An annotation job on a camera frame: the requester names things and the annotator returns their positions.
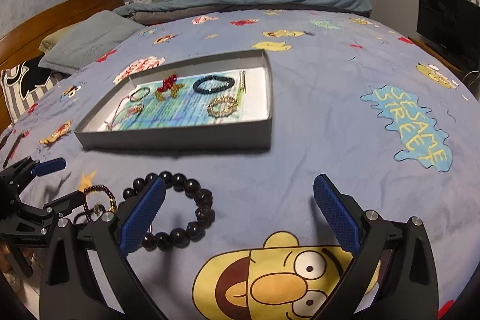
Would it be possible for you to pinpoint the large black bead bracelet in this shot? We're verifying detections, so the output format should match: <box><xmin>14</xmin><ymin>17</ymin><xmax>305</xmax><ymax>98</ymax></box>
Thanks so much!
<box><xmin>121</xmin><ymin>170</ymin><xmax>217</xmax><ymax>251</ymax></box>

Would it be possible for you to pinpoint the pink string bracelet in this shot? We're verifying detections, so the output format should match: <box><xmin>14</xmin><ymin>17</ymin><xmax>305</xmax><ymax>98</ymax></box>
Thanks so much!
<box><xmin>104</xmin><ymin>94</ymin><xmax>146</xmax><ymax>132</ymax></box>

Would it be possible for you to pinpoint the red bead gold charm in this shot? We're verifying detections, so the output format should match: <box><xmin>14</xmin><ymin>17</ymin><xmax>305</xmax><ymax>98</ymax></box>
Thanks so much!
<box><xmin>154</xmin><ymin>74</ymin><xmax>185</xmax><ymax>102</ymax></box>

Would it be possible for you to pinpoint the gold round crown brooch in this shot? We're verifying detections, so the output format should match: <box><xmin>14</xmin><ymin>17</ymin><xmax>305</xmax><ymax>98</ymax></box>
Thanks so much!
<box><xmin>207</xmin><ymin>96</ymin><xmax>239</xmax><ymax>118</ymax></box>

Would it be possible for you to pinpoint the blue beaded bracelet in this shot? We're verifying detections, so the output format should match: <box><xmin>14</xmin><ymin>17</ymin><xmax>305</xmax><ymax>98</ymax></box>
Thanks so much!
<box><xmin>193</xmin><ymin>75</ymin><xmax>236</xmax><ymax>95</ymax></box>

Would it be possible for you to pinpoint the striped cartoon pillow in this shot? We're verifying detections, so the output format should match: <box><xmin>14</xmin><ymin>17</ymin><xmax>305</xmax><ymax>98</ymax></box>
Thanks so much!
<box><xmin>1</xmin><ymin>55</ymin><xmax>64</xmax><ymax>124</ymax></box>

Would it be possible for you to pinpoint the wooden headboard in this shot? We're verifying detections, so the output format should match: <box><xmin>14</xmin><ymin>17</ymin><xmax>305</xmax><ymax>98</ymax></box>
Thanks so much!
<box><xmin>0</xmin><ymin>0</ymin><xmax>125</xmax><ymax>133</ymax></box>

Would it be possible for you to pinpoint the olive green pillow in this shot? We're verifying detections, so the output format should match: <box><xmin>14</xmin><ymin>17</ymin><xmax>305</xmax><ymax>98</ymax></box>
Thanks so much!
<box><xmin>38</xmin><ymin>23</ymin><xmax>77</xmax><ymax>54</ymax></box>

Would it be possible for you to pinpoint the blue cartoon bed sheet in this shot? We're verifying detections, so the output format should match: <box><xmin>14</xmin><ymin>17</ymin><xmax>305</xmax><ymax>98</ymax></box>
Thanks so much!
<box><xmin>1</xmin><ymin>10</ymin><xmax>479</xmax><ymax>319</ymax></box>

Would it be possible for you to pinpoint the grey blue pillow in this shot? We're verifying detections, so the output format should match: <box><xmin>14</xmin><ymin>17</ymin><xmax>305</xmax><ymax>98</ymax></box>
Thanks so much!
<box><xmin>39</xmin><ymin>10</ymin><xmax>143</xmax><ymax>75</ymax></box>

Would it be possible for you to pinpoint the grey shallow cardboard tray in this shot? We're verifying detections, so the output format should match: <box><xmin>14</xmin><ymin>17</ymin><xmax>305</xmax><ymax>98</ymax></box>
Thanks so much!
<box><xmin>74</xmin><ymin>49</ymin><xmax>273</xmax><ymax>151</ymax></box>

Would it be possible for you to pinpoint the blue green printed paper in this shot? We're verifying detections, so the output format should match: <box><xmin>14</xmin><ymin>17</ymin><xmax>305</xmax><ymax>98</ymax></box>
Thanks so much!
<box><xmin>97</xmin><ymin>67</ymin><xmax>269</xmax><ymax>132</ymax></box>

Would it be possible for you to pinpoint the gold hair clip bar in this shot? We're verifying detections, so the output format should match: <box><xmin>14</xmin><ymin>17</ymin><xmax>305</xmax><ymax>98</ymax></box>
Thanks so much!
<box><xmin>239</xmin><ymin>71</ymin><xmax>247</xmax><ymax>93</ymax></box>

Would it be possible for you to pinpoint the teal folded blanket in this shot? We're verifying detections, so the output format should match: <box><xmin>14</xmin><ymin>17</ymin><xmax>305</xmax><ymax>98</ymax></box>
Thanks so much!
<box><xmin>114</xmin><ymin>0</ymin><xmax>373</xmax><ymax>26</ymax></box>

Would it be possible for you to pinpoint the black tv monitor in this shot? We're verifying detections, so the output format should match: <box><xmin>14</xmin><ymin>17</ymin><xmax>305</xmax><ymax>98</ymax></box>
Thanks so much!
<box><xmin>416</xmin><ymin>0</ymin><xmax>479</xmax><ymax>71</ymax></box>

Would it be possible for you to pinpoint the black hair tie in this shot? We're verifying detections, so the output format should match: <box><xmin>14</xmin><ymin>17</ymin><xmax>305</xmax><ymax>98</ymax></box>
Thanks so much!
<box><xmin>72</xmin><ymin>209</ymin><xmax>95</xmax><ymax>225</ymax></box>

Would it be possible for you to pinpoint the dark purple bead bracelet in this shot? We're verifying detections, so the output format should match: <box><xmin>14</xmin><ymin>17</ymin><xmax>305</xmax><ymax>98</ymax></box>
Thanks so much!
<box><xmin>82</xmin><ymin>184</ymin><xmax>118</xmax><ymax>223</ymax></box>

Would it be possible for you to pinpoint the thin black ring bracelet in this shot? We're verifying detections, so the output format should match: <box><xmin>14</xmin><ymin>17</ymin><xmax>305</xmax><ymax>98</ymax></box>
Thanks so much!
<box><xmin>127</xmin><ymin>87</ymin><xmax>152</xmax><ymax>103</ymax></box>

